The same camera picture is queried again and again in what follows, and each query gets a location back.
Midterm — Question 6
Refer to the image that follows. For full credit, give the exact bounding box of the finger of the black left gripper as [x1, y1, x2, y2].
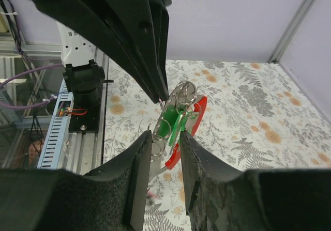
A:
[31, 0, 165, 103]
[148, 0, 172, 100]

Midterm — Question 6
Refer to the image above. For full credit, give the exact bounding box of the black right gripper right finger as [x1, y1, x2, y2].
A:
[180, 131, 330, 230]

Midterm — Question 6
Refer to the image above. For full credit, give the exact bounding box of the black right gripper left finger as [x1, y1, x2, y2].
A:
[1, 131, 152, 230]

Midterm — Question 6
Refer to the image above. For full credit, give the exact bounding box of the metal key holder red handle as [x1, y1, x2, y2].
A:
[149, 81, 207, 181]

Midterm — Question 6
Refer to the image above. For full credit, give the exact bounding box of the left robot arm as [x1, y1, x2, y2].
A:
[31, 0, 172, 108]

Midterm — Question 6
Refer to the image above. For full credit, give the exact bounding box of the aluminium front rail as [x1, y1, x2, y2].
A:
[61, 48, 109, 175]

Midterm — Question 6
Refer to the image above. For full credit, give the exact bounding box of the white slotted cable duct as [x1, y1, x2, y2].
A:
[37, 81, 73, 170]

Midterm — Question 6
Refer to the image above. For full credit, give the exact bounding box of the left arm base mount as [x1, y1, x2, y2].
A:
[68, 104, 101, 133]

